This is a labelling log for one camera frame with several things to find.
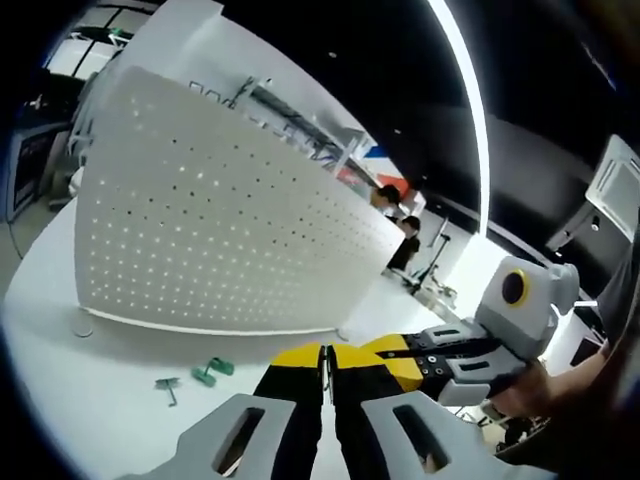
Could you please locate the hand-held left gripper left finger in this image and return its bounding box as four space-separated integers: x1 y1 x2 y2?
114 342 326 480

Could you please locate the person's right hand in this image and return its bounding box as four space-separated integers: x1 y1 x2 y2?
489 367 557 427

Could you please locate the white perforated mounting plate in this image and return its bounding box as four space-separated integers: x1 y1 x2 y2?
72 64 406 341

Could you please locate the grey equipment cabinet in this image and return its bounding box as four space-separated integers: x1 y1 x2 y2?
9 127 56 221

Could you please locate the ceiling air conditioner vent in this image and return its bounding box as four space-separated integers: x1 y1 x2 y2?
584 134 640 241

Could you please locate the curved ceiling light strip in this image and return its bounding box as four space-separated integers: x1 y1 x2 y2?
427 0 494 236

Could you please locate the black kick scooter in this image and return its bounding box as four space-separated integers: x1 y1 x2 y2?
409 232 451 291

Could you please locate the person's dark clothing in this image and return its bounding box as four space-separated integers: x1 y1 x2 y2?
494 239 640 480

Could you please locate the white wall shelf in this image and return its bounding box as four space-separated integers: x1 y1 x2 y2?
234 77 371 166

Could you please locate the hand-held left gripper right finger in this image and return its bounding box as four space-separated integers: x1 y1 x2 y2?
327 342 562 480

